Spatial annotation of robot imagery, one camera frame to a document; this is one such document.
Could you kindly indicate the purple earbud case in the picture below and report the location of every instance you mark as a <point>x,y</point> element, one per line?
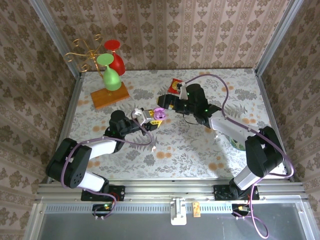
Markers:
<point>160,114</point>

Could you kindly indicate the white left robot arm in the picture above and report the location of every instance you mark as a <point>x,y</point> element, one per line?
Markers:
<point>100,147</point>

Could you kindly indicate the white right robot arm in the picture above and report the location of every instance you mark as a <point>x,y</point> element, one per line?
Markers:
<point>232,130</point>

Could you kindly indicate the wooden rack base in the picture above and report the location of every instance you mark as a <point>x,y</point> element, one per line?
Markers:
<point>107,98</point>

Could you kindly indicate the red snack packet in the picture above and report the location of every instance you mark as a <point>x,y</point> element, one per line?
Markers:
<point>173,85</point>

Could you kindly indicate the green plastic wine glass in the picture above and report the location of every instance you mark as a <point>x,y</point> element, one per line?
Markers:
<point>112,78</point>

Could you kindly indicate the red plastic wine glass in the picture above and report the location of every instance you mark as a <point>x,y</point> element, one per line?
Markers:
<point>118,63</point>

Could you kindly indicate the perforated grey metal strip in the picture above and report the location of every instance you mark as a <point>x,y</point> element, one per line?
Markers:
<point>140,208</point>

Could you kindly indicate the small orange tag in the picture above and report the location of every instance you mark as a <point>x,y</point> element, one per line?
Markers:
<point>196,209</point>

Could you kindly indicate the grey metal sheet panel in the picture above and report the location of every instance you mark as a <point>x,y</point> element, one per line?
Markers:
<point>137,227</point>

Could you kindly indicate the aluminium table side rail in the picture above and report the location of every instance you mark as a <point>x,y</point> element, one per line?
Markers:
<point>67,120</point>
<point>267,105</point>

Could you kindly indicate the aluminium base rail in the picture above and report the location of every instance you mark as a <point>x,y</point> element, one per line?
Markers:
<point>162,190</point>

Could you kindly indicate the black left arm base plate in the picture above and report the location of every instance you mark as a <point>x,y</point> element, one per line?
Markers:
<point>120,192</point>

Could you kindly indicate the white plastic bracket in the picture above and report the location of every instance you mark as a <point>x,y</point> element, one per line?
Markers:
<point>178,212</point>

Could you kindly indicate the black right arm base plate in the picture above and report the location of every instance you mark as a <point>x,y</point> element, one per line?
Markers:
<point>220,192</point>

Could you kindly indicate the aluminium frame post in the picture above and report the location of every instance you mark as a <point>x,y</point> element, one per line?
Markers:
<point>278,37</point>
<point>53,35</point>

